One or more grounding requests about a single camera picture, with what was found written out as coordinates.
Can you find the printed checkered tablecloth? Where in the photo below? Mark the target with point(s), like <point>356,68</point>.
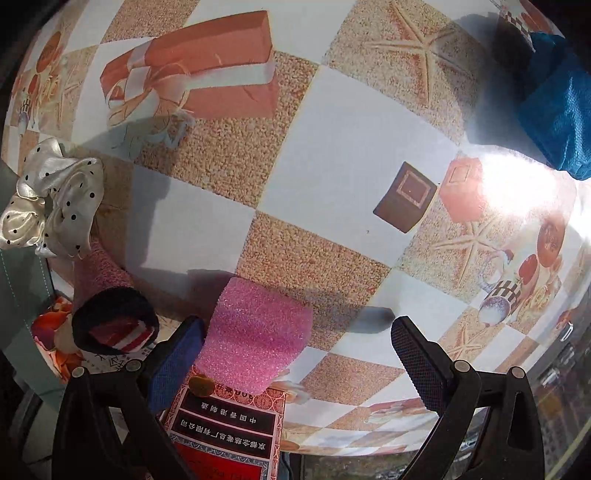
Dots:
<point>323,152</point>

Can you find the grey-green cardboard box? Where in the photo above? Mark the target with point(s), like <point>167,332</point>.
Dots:
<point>23,286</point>

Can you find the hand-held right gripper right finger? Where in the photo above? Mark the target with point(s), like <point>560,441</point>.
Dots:
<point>421,362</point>

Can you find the blue crumpled cloth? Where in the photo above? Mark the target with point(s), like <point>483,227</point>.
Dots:
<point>558,106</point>

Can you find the red printed carton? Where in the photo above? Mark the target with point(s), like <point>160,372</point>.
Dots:
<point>226,434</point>

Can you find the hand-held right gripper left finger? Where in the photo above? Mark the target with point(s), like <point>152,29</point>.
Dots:
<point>175,367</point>

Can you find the dark knitted hair band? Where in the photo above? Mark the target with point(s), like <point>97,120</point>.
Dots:
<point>80,332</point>

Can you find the white polka dot scrunchie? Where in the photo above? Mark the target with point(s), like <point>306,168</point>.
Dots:
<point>55,203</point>

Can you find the pink sponge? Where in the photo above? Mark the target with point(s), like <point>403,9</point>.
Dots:
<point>258,332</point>

